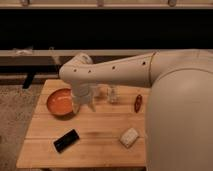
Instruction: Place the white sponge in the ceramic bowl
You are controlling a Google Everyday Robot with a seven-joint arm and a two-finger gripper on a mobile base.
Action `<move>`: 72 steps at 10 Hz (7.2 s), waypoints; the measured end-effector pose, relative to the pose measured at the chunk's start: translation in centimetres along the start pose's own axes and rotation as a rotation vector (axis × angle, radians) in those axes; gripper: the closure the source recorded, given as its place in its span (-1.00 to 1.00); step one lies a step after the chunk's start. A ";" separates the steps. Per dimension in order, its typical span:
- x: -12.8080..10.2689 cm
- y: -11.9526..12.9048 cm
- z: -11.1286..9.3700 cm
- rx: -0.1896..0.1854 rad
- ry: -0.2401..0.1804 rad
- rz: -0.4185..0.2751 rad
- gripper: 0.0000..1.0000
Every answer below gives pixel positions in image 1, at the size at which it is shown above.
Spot small clear glass bottle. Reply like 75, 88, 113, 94
107, 85, 118, 104

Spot clear plastic cup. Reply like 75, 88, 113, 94
91, 84, 101, 98

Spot dark red oblong object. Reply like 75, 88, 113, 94
134, 94, 143, 113

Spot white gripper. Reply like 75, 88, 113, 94
71, 83, 96, 114

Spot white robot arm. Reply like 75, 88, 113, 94
59, 49, 213, 171

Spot white sponge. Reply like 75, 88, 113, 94
120, 128, 139, 148

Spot orange ceramic bowl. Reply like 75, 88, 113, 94
46, 88, 73, 116

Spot black rectangular box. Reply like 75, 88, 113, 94
53, 129, 80, 153

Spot wooden table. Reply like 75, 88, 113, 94
17, 79, 149, 169

